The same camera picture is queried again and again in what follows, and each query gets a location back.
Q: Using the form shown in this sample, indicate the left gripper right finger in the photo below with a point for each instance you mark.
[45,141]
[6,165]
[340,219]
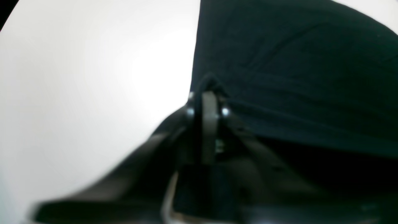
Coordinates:
[290,199]

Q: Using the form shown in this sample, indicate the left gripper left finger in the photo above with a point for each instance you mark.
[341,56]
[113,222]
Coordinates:
[133,192]

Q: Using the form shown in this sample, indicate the black T-shirt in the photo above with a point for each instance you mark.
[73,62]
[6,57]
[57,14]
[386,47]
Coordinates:
[314,72]

